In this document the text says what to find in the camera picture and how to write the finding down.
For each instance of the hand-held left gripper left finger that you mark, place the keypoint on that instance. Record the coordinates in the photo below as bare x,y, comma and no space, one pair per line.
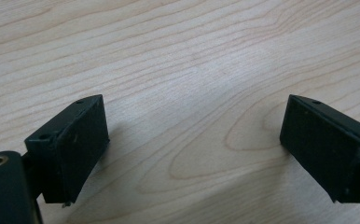
72,149

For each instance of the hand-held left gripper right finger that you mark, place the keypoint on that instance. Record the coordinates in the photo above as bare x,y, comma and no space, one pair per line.
327,149

